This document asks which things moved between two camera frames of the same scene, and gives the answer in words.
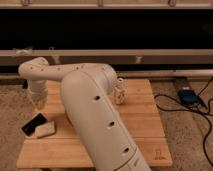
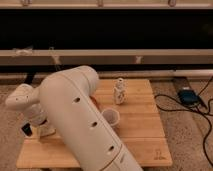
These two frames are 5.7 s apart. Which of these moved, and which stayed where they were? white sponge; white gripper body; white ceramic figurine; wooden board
Moved: white gripper body
Stayed: white sponge; white ceramic figurine; wooden board
